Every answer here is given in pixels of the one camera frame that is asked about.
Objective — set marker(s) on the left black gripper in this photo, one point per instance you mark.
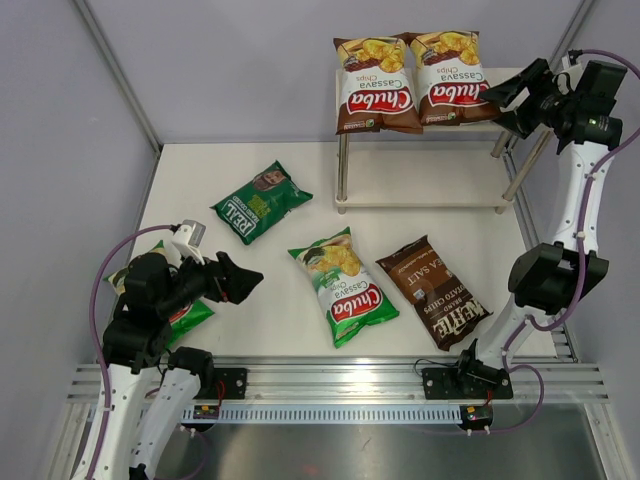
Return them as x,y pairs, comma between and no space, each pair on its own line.
226,280

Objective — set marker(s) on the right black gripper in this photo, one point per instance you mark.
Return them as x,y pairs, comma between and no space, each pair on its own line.
518,120

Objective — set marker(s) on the brown Chuba bag back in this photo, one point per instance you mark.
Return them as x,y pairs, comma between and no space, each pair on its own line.
450,78

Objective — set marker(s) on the brown chuba bag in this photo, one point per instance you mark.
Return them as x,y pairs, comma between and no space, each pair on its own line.
375,92
450,78

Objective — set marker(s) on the brown Chuba bag front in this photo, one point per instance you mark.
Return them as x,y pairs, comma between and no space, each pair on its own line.
375,92

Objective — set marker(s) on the brown Kettle chips bag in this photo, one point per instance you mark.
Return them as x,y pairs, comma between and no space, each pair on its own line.
447,309

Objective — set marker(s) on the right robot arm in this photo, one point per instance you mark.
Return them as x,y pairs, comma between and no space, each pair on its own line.
547,282

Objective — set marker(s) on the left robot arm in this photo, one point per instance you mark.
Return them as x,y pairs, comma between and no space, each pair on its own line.
126,440

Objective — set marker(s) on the white two-tier shelf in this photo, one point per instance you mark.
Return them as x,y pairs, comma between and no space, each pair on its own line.
469,166

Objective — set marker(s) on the dark green Real chips bag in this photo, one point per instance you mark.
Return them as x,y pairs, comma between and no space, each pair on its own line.
261,203

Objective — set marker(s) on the green Chuba bag centre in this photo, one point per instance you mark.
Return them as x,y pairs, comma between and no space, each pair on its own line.
348,295

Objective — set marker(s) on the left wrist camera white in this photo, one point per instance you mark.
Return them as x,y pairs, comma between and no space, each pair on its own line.
187,238

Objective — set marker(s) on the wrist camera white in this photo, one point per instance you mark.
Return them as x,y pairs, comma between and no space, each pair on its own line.
187,238
573,68

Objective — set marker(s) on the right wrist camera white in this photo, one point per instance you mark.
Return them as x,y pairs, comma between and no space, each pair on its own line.
573,68

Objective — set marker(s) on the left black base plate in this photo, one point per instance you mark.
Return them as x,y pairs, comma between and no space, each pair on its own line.
225,384

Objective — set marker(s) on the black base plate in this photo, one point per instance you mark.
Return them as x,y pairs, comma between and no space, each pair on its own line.
448,383
225,384

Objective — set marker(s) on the aluminium mounting rail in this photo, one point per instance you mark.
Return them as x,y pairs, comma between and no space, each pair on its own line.
390,390

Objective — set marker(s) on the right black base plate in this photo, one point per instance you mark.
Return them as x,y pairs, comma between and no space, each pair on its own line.
448,383

